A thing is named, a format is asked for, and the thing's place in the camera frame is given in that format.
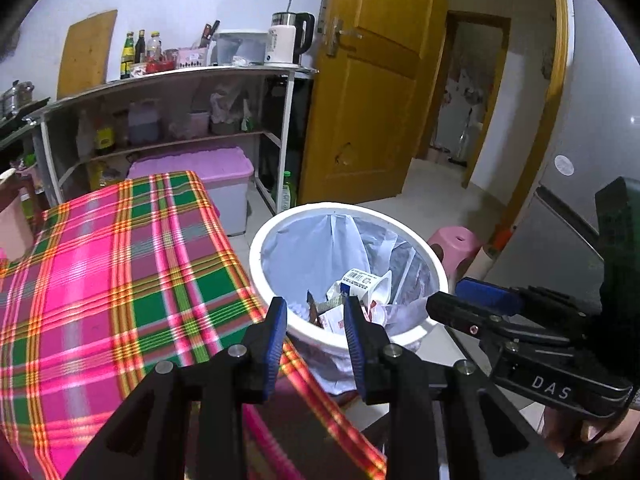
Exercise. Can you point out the blue plastic canister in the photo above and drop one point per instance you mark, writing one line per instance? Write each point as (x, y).
(144, 122)

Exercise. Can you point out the green glass bottle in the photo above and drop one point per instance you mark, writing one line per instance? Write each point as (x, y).
(127, 60)

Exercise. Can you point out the yellow-label bottle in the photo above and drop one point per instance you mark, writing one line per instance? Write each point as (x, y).
(104, 137)

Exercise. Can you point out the red small container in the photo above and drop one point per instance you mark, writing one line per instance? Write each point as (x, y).
(160, 67)

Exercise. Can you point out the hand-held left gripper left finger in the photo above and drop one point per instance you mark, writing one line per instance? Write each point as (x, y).
(276, 340)

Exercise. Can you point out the clear bottle with yellow cap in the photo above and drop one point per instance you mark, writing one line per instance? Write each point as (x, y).
(155, 47)

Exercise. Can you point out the white yogurt cup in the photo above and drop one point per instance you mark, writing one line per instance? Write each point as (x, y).
(365, 282)

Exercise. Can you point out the white round waste bin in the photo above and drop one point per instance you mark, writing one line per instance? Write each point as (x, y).
(307, 327)

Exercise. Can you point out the pink green plaid tablecloth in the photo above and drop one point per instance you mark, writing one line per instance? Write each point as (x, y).
(100, 270)

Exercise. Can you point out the brown snack wrapper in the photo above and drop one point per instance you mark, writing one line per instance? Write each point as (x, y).
(312, 310)

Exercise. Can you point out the metal shelf unit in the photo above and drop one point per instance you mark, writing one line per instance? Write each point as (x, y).
(175, 76)

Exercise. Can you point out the pink knife holder box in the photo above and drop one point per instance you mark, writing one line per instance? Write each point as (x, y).
(192, 58)

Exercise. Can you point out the dark sauce bottle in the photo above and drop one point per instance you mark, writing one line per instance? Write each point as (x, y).
(140, 47)

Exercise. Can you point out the clear plastic container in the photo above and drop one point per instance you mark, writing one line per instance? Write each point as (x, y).
(240, 50)

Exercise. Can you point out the green soda bottle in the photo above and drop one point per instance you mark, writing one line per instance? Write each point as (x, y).
(287, 192)

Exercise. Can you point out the pink plastic stool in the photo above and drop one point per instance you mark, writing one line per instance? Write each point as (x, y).
(452, 240)

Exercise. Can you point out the red milk carton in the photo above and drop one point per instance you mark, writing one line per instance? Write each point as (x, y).
(332, 320)

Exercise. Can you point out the pink jug with brown lid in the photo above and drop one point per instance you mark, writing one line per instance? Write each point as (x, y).
(12, 230)

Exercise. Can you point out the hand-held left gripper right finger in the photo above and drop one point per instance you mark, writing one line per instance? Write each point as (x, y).
(352, 345)

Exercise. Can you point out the yellow wooden door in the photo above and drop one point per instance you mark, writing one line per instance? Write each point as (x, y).
(380, 110)

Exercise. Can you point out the pink translucent food container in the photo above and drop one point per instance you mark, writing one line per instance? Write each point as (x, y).
(189, 124)

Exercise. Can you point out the wooden cutting board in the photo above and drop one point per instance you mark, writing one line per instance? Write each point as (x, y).
(87, 55)

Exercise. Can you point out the white electric kettle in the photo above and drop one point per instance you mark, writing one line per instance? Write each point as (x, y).
(282, 42)

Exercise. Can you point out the steel pot with lid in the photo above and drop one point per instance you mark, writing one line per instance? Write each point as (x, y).
(15, 97)

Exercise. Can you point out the grey refrigerator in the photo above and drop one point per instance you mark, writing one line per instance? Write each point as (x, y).
(590, 110)

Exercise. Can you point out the translucent plastic bin liner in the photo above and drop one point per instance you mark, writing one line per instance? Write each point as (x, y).
(310, 250)

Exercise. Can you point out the white plastic bag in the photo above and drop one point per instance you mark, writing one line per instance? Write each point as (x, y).
(227, 110)

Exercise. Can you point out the pink lidded storage box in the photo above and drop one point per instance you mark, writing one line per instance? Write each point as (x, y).
(200, 170)

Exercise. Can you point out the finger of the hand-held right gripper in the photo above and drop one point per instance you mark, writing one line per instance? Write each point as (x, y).
(465, 317)
(487, 292)

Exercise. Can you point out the person's right hand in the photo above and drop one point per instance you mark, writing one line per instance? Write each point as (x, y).
(600, 447)

